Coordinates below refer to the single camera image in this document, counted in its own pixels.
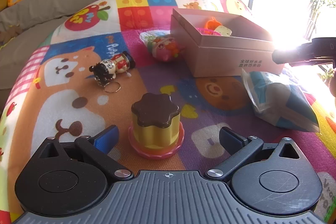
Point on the colourful cartoon play mat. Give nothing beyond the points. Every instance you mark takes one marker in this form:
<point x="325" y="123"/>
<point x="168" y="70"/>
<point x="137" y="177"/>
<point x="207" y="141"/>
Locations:
<point x="78" y="98"/>

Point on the blue white packet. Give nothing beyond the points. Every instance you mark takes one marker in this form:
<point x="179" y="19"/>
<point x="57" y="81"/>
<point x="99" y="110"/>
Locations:
<point x="278" y="100"/>

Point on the white printed packet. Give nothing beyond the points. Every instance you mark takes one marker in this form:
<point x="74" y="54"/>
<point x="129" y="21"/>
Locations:
<point x="151" y="35"/>

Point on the pink character toy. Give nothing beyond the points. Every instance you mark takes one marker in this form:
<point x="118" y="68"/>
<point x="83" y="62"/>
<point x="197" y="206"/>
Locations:
<point x="165" y="48"/>

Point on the brown yellow pudding toy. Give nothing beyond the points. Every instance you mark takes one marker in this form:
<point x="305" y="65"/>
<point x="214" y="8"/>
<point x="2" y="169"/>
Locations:
<point x="156" y="121"/>

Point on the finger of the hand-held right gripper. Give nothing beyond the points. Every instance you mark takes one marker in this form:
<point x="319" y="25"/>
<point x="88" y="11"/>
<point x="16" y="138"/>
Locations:
<point x="291" y="54"/>
<point x="309" y="64"/>

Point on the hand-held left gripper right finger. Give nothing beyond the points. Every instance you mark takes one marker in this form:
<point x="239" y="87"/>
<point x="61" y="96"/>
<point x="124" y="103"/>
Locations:
<point x="231" y="138"/>

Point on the pink cardboard box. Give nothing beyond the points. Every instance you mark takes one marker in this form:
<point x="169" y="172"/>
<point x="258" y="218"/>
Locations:
<point x="223" y="58"/>

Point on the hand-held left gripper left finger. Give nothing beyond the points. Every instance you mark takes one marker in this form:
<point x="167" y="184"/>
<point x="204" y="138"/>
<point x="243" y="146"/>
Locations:
<point x="106" y="138"/>

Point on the yellow cushion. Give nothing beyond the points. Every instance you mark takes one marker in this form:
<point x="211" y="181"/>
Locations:
<point x="2" y="5"/>

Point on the beige covered sofa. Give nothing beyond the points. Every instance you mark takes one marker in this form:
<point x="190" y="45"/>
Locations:
<point x="26" y="12"/>

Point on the orange toy cup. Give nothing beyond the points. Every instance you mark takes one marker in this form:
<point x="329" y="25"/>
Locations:
<point x="212" y="23"/>

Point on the pink plastic toy basket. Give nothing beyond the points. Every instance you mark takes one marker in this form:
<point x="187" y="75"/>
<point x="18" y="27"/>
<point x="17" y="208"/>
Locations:
<point x="207" y="32"/>

